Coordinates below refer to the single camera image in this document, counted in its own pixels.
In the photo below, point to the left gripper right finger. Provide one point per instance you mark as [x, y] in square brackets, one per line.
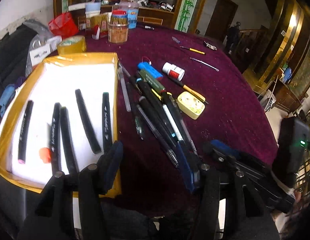
[188, 166]

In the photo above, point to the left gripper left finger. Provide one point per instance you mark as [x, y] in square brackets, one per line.
[108, 166]

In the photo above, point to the black marker green cap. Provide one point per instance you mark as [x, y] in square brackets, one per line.
[106, 123]

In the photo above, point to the black gel pen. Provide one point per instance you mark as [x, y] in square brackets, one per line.
[136, 116]

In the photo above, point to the translucent grey pen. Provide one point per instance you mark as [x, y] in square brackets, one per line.
[124, 90]

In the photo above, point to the white blue pen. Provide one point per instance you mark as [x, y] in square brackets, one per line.
[172, 122]

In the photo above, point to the yellow black utility knife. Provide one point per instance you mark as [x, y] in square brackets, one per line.
[188, 89]

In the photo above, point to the green cylindrical battery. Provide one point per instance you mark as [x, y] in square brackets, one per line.
[155, 84]

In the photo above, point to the black marker pink cap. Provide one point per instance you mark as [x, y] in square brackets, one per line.
[24, 132]

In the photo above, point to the blue battery pack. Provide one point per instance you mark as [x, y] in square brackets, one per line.
[154, 73]

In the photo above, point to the yellow taped white tray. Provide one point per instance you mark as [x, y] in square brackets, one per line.
[56, 139]

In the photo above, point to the silver thin pen far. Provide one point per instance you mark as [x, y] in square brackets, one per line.
[204, 63]

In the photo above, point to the yellow packing tape roll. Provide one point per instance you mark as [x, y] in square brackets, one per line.
[74, 44]

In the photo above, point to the blue cloth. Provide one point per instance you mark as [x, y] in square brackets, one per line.
[6, 98]

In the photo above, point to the yellow black pen far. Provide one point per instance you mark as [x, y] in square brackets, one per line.
[193, 50]

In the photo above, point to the brown label glass jar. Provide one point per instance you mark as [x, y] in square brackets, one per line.
[118, 26]

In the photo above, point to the red cigarette pack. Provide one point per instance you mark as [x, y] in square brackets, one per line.
[96, 26]

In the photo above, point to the red plastic bag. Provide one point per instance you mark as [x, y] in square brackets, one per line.
[63, 26]

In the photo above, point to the black sofa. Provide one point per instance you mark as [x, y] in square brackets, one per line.
[13, 55]

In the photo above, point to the red lid plastic jar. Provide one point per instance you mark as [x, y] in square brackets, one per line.
[132, 7]

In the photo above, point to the bamboo painted panel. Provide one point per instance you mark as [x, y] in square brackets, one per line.
[185, 15]

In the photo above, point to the black phone on mount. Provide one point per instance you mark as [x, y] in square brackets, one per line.
[293, 141]

